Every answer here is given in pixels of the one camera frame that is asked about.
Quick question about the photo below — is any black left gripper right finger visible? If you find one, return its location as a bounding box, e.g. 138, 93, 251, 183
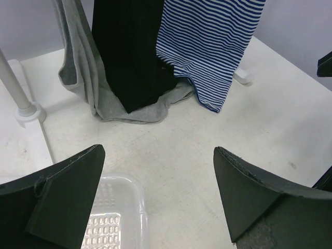
213, 147, 331, 248

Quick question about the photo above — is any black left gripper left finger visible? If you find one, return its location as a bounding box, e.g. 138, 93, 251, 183
1, 144, 105, 248

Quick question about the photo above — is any black tank top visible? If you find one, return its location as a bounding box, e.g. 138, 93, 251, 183
92, 0, 178, 113

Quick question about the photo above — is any blue white striped tank top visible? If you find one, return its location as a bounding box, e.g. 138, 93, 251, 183
156, 1, 265, 113

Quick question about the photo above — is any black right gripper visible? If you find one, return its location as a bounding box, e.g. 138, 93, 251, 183
316, 52, 332, 77

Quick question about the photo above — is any white plastic basket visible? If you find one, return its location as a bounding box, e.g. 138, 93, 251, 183
81, 173, 150, 248

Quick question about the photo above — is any grey tank top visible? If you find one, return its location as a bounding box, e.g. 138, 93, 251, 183
52, 1, 193, 124

